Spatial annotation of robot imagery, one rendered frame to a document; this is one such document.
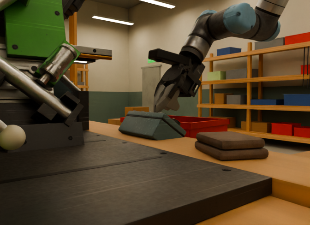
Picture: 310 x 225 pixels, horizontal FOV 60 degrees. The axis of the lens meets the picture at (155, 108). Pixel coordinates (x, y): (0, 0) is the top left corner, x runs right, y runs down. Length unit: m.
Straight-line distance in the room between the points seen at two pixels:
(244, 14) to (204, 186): 0.54
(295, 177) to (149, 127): 0.33
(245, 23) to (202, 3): 7.59
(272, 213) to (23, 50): 0.50
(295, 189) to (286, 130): 5.53
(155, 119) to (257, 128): 5.67
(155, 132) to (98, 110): 9.90
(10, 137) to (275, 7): 0.73
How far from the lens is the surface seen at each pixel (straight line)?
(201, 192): 0.27
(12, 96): 0.58
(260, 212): 0.29
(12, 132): 0.32
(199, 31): 0.81
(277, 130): 5.92
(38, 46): 0.60
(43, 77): 0.55
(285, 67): 6.49
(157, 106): 0.71
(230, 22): 0.75
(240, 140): 0.40
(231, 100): 6.49
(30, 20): 0.63
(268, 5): 0.85
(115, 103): 10.77
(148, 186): 0.28
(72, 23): 3.65
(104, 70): 10.61
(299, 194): 0.33
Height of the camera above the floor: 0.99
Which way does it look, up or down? 2 degrees down
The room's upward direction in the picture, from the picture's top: straight up
